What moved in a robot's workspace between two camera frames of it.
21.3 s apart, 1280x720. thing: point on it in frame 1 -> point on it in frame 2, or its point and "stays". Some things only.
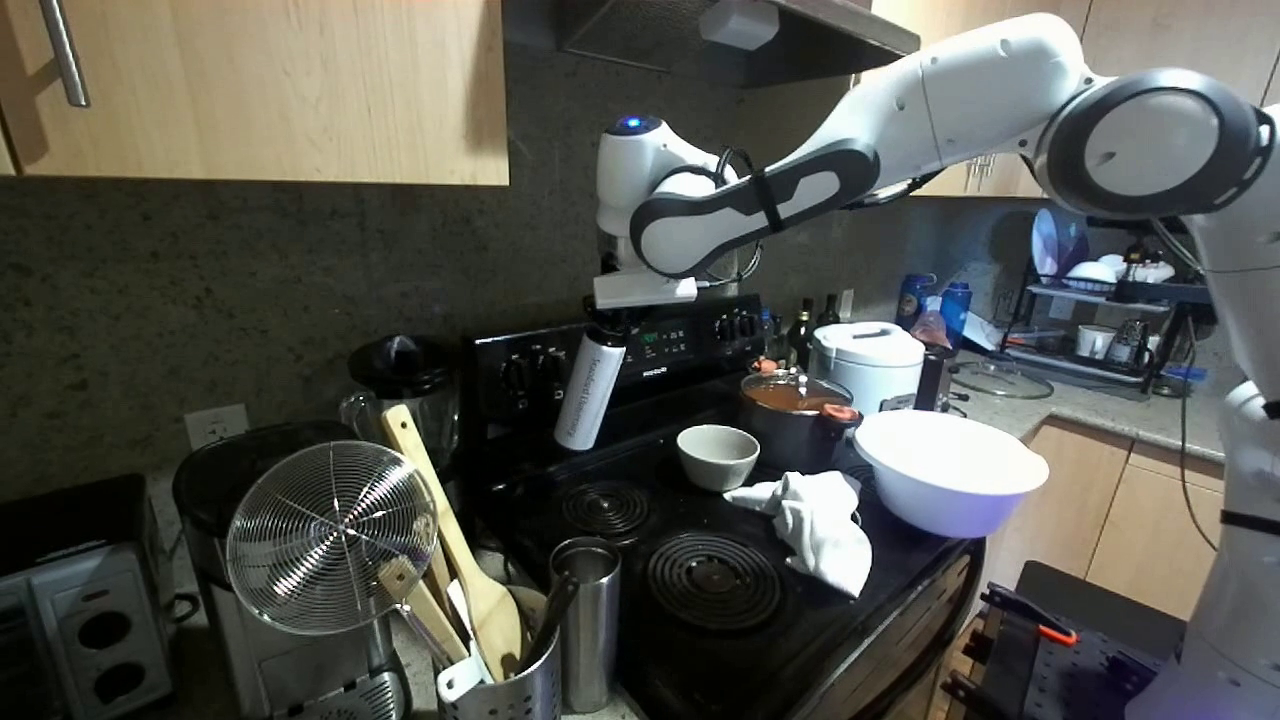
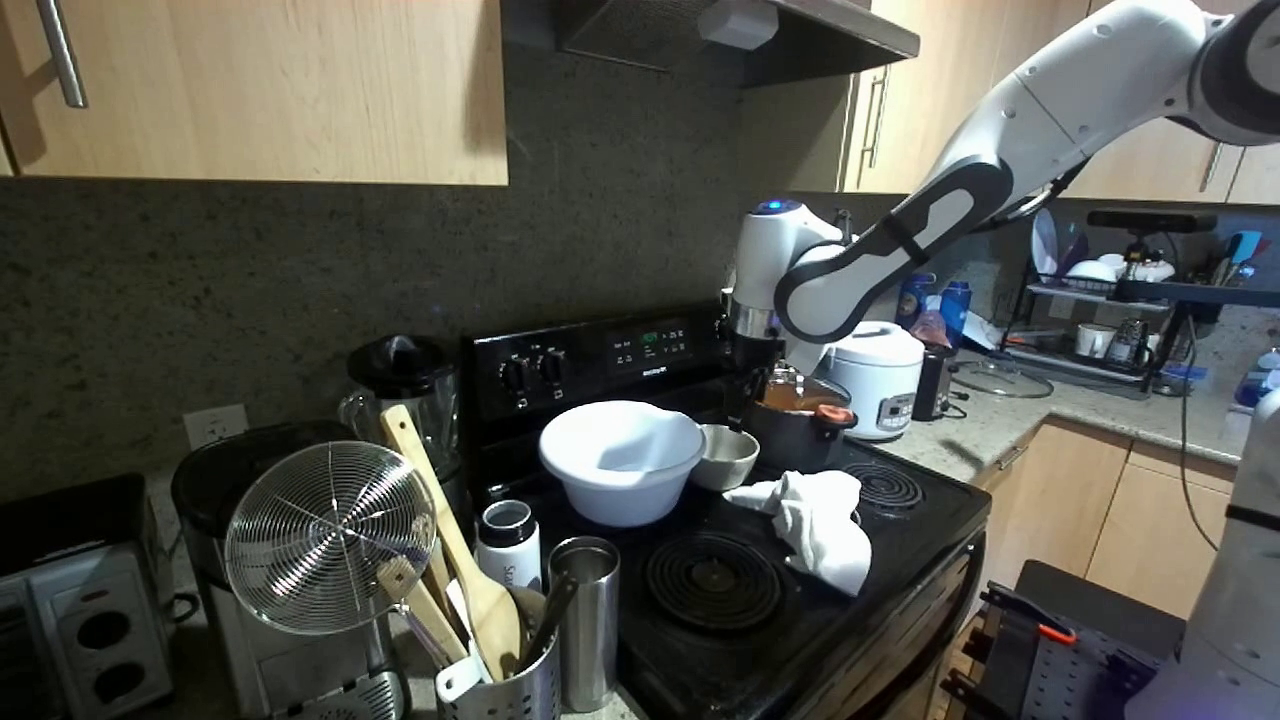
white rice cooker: [873, 363] stays
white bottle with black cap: [591, 393] -> [511, 542]
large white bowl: [944, 472] -> [621, 461]
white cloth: [816, 522] stays
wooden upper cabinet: [405, 92] stays
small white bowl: [718, 453] stays
